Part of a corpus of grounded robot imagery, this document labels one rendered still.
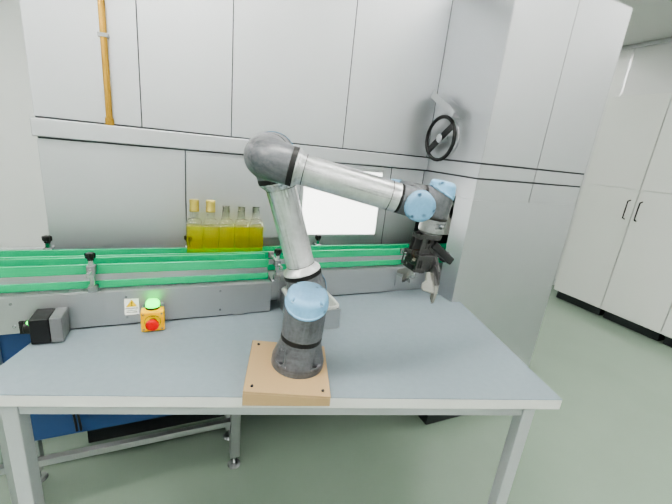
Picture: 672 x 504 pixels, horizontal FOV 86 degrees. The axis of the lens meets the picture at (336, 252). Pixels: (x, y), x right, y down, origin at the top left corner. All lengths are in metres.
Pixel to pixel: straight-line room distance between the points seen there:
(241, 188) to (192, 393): 0.85
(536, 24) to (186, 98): 1.41
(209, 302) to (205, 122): 0.70
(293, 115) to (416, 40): 0.68
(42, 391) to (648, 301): 4.32
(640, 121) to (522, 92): 2.77
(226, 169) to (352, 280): 0.72
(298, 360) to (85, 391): 0.54
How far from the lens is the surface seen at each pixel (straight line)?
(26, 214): 4.83
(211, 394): 1.06
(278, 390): 1.00
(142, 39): 1.60
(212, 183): 1.56
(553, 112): 1.98
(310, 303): 0.94
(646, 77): 5.12
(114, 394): 1.12
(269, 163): 0.86
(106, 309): 1.41
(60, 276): 1.41
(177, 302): 1.39
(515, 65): 1.78
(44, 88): 1.62
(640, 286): 4.39
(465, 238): 1.72
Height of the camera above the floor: 1.40
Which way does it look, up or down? 16 degrees down
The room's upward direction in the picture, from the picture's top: 6 degrees clockwise
